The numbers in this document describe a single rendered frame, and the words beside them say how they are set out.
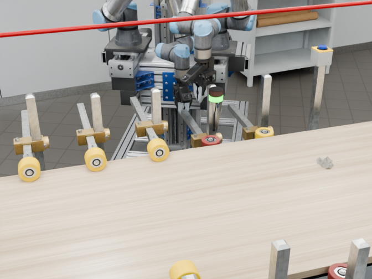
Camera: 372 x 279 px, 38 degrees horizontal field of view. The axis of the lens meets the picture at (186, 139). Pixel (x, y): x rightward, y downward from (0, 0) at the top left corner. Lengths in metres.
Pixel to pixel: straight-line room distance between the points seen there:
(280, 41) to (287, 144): 3.44
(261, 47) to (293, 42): 0.38
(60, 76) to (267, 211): 3.37
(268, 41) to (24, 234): 4.15
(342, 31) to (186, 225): 4.55
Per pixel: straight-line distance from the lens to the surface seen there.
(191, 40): 2.72
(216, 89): 2.26
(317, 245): 1.77
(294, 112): 4.68
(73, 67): 4.95
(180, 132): 3.30
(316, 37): 5.68
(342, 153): 2.29
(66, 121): 4.56
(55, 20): 4.80
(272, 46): 5.64
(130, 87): 2.99
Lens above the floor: 2.01
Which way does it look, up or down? 29 degrees down
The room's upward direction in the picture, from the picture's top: straight up
